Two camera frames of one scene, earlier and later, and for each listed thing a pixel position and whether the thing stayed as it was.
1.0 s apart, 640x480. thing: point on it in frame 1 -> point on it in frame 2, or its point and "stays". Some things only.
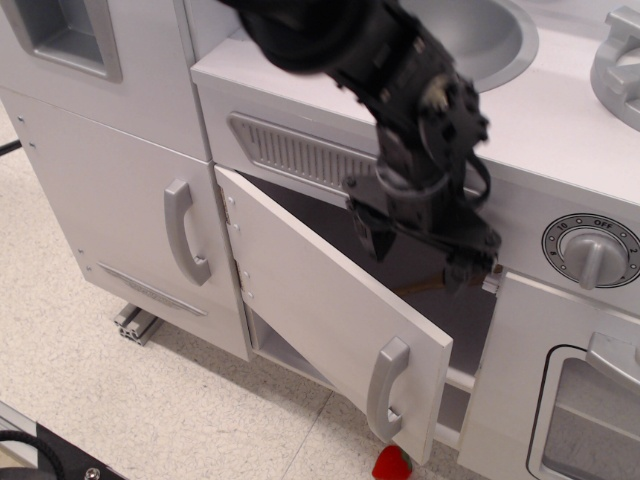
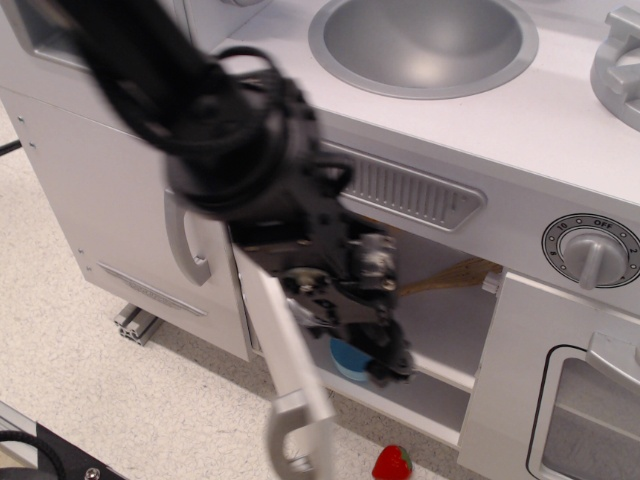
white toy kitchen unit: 209,183 stays
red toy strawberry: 392,463 stays
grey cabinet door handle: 383,421 -> 289,412
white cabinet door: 334,318 -> 305,418
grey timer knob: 594,250 stays
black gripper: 434,207 -> 366,313
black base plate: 77,464 stays
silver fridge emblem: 152,290 stays
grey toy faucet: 618,86 stays
